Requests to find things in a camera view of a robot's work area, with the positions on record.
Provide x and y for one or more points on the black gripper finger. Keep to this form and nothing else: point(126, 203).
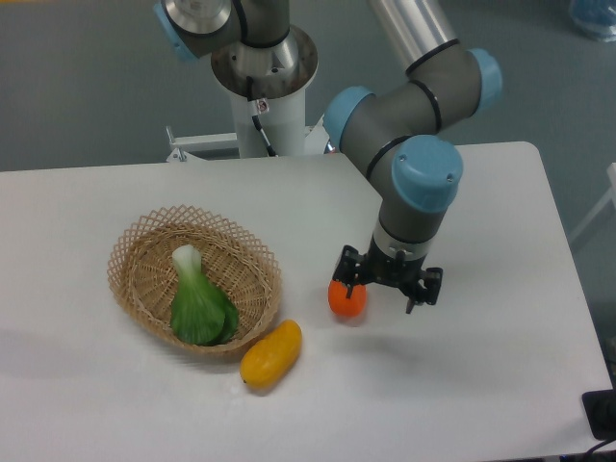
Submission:
point(350, 269)
point(424, 288)

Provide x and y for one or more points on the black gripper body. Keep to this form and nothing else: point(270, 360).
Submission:
point(377, 267)

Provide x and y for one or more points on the orange fruit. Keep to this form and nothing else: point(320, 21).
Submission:
point(345, 301)

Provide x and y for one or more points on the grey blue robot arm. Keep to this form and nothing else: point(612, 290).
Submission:
point(392, 139)

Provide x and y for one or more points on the yellow mango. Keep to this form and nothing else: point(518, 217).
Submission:
point(267, 361)

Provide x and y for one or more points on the green bok choy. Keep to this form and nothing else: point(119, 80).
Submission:
point(201, 312)

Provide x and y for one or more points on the woven wicker basket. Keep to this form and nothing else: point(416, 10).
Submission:
point(143, 280)

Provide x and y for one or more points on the white furniture leg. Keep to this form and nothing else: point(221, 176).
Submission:
point(597, 216)

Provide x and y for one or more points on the black device on table edge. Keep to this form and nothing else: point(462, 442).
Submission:
point(599, 407)

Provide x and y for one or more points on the white pedestal base frame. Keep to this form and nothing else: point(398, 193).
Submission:
point(207, 143)

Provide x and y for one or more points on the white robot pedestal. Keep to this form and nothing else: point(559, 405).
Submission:
point(267, 81)

